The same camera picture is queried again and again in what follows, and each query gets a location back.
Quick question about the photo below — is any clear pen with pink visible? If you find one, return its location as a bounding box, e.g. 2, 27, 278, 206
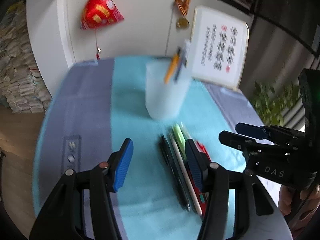
180, 123, 193, 141

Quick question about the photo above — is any white slim pen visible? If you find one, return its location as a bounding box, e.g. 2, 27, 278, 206
169, 132, 203, 217

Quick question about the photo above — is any person's right hand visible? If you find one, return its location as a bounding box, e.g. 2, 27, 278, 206
278, 184, 319, 232

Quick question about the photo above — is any blue refill pen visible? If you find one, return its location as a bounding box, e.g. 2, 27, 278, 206
173, 38, 192, 83

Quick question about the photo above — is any stack of papers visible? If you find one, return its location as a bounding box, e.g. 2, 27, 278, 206
1, 2, 52, 113

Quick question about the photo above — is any light green pen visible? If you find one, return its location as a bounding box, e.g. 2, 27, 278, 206
172, 124, 187, 162

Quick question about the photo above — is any translucent white plastic cup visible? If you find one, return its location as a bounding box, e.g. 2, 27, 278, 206
145, 59, 191, 120

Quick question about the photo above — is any red hanging ornament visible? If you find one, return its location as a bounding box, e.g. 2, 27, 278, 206
79, 0, 125, 61

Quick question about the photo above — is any gold medal with ribbon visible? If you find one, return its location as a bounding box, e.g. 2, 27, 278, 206
175, 0, 191, 29

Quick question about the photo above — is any blue grey tablecloth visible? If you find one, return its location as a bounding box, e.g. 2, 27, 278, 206
32, 56, 262, 239

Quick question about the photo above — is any framed calligraphy sign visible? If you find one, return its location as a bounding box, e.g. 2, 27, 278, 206
187, 6, 249, 89

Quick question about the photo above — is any green potted plant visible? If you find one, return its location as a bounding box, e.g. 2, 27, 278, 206
250, 82, 300, 126

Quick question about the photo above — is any red black pen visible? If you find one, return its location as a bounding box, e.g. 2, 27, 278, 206
196, 140, 211, 216

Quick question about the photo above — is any orange retractable pen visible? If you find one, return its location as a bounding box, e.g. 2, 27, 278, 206
164, 47, 181, 84

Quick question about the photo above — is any white cabinet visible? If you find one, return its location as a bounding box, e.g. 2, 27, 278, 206
26, 0, 254, 98

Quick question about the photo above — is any dark blue pen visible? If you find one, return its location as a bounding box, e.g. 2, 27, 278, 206
162, 133, 196, 213

